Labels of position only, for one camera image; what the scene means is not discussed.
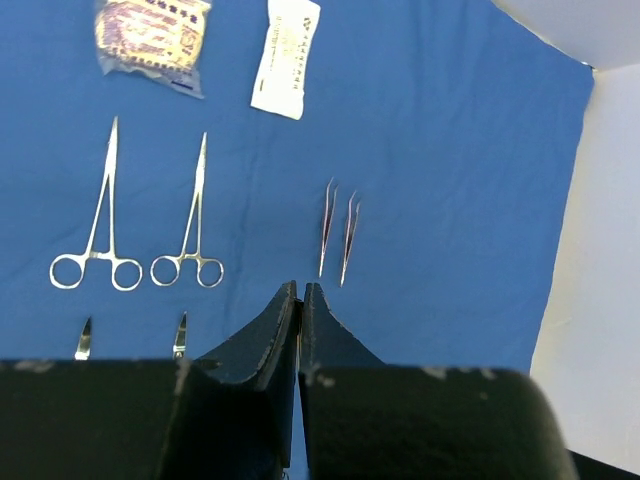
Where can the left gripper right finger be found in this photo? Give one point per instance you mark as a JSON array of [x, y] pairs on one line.
[[366, 419]]

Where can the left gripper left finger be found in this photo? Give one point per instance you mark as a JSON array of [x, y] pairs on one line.
[[224, 415]]

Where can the steel surgical scissors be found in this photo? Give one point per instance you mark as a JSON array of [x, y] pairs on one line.
[[179, 346], [83, 349]]

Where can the steel tweezers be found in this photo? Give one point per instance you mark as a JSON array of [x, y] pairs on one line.
[[349, 233], [329, 208]]

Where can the blue surgical drape cloth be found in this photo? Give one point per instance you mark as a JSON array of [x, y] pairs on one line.
[[455, 125]]

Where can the white paper packet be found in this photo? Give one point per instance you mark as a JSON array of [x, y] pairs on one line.
[[280, 79]]

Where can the purple printed packet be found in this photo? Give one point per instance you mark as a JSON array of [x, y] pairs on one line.
[[160, 39]]

